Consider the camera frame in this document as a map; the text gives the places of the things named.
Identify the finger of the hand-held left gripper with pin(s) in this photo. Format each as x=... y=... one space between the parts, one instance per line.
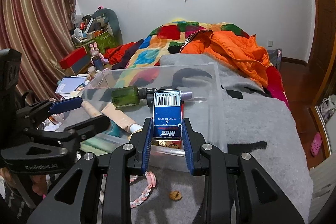
x=86 y=127
x=67 y=104

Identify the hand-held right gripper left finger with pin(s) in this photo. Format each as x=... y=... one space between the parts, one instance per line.
x=147 y=146

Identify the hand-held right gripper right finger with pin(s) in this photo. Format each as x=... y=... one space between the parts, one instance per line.
x=188 y=146

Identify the red tea packet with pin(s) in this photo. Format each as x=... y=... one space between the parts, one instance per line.
x=168 y=144

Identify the beige cosmetic tube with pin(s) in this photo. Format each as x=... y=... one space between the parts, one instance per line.
x=118 y=116

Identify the small blue cardboard box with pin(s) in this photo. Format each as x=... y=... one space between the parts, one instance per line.
x=167 y=111

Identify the clear plastic storage box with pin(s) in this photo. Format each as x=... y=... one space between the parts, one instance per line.
x=210 y=108

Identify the green pump bottle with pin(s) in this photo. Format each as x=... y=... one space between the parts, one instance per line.
x=124 y=97

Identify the dark purple bottle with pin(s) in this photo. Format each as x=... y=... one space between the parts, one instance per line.
x=187 y=96

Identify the peach cosmetic tube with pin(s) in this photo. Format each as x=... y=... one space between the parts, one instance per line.
x=92 y=108

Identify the mint green packet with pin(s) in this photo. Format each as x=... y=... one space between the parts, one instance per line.
x=97 y=144

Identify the white and blue booklet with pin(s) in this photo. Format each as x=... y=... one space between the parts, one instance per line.
x=71 y=83

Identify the small beige jar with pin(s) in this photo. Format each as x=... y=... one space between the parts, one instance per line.
x=92 y=71

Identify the red flat box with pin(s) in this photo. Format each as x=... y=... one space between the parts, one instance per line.
x=72 y=58

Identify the small brown nut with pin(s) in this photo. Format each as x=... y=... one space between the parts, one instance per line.
x=175 y=195

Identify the dark blue bottle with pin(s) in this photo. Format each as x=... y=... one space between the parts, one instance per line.
x=98 y=62

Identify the pink bunny toy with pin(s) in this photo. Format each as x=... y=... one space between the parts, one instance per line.
x=95 y=49

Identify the grey blanket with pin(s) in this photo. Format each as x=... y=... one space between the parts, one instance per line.
x=249 y=121

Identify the green cardboard box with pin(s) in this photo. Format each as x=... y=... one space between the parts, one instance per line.
x=105 y=41

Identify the red garment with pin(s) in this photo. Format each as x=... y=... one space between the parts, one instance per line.
x=120 y=53

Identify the striped curtain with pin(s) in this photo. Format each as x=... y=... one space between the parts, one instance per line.
x=34 y=16

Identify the grey neck pillow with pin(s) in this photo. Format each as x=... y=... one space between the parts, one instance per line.
x=113 y=22

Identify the colourful patchwork blanket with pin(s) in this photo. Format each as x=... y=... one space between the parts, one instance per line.
x=157 y=48

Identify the orange padded jacket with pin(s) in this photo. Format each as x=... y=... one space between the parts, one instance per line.
x=236 y=50

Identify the pink clog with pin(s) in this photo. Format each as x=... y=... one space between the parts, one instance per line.
x=316 y=144

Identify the white cabinet door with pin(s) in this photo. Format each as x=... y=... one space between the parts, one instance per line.
x=324 y=187

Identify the white shoes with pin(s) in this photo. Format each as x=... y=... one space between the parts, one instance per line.
x=328 y=107

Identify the wooden wardrobe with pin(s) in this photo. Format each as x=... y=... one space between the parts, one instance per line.
x=321 y=43

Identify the wall socket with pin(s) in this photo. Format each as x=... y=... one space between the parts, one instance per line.
x=270 y=43

